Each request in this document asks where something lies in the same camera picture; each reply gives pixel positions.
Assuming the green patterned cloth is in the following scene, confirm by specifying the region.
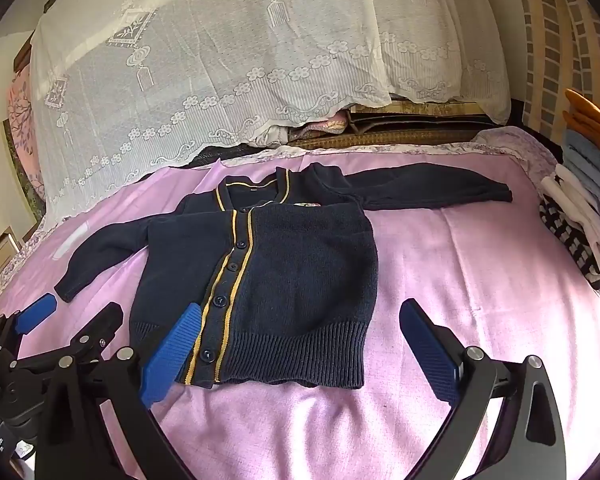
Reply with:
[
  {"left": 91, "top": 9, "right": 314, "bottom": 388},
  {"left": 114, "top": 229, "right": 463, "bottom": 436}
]
[{"left": 1, "top": 119, "right": 48, "bottom": 233}]

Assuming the orange folded garment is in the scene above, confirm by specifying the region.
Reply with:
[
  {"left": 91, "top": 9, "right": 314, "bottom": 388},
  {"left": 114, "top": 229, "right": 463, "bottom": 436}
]
[{"left": 562, "top": 88, "right": 600, "bottom": 167}]

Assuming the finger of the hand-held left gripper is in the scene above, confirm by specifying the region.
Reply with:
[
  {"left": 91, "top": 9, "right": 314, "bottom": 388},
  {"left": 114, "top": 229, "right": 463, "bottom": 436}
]
[
  {"left": 0, "top": 293, "right": 57, "bottom": 357},
  {"left": 60, "top": 302, "right": 125, "bottom": 369}
]

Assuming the navy knitted cardigan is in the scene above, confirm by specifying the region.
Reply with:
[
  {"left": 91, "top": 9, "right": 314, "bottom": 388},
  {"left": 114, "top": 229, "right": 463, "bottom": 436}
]
[{"left": 54, "top": 162, "right": 514, "bottom": 391}]

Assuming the white folded garment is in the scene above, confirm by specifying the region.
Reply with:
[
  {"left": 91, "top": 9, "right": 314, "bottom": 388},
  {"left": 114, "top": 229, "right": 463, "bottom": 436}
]
[{"left": 539, "top": 164, "right": 600, "bottom": 279}]

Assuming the light blue folded garment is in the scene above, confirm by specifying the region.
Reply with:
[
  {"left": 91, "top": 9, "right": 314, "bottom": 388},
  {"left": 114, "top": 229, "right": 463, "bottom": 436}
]
[{"left": 564, "top": 130, "right": 600, "bottom": 230}]

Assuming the white lace cloth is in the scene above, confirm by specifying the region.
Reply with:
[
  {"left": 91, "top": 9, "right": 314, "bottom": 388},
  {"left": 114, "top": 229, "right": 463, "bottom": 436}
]
[{"left": 30, "top": 0, "right": 512, "bottom": 221}]

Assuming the stack of folded bedding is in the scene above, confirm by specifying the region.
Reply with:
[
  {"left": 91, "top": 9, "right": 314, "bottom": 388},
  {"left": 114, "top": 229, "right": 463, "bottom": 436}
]
[{"left": 252, "top": 100, "right": 496, "bottom": 152}]

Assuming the wooden headboard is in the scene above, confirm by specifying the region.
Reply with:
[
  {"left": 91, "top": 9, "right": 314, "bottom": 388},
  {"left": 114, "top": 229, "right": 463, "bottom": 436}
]
[{"left": 0, "top": 227, "right": 24, "bottom": 292}]

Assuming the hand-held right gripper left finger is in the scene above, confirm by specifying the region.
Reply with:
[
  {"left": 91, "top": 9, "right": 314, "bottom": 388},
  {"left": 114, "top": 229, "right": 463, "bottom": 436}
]
[{"left": 34, "top": 302, "right": 203, "bottom": 480}]

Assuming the black white patterned garment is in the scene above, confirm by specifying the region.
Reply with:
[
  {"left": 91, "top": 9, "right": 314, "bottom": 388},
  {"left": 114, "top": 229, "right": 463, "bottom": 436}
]
[{"left": 537, "top": 195, "right": 600, "bottom": 290}]

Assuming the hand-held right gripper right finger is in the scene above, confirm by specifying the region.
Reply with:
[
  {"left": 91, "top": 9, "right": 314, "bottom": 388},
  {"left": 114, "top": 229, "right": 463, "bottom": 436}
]
[{"left": 399, "top": 298, "right": 567, "bottom": 480}]

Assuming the pink bed sheet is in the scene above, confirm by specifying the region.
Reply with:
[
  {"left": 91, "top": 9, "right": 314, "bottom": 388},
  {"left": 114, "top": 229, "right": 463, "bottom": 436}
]
[{"left": 0, "top": 157, "right": 600, "bottom": 480}]

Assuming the pink floral cloth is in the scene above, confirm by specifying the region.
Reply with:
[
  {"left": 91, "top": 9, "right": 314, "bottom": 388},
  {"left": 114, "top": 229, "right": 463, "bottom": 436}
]
[{"left": 6, "top": 67, "right": 47, "bottom": 201}]

